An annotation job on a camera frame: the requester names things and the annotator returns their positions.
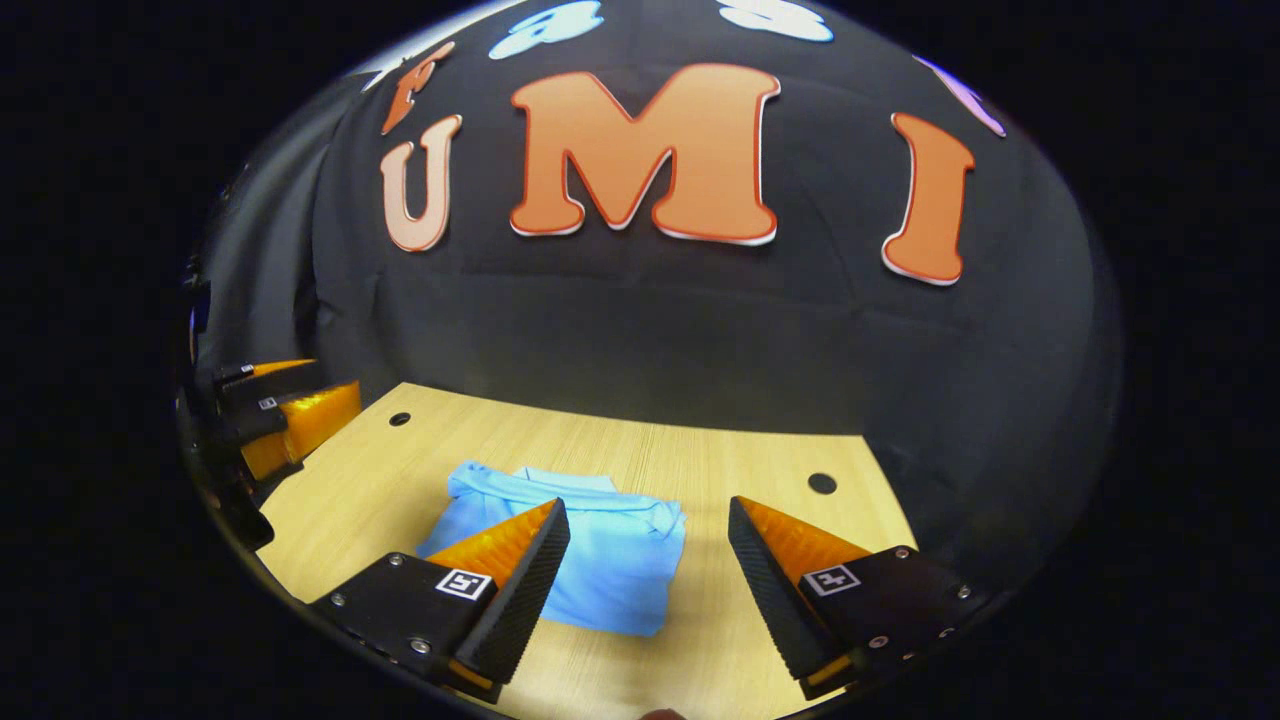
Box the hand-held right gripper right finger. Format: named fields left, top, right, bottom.
left=727, top=495, right=991, bottom=701

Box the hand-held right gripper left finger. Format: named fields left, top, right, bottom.
left=310, top=498, right=572, bottom=704

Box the light blue T-shirt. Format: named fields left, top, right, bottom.
left=415, top=460, right=689, bottom=638

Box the black backdrop cloth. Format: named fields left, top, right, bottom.
left=185, top=0, right=1126, bottom=591

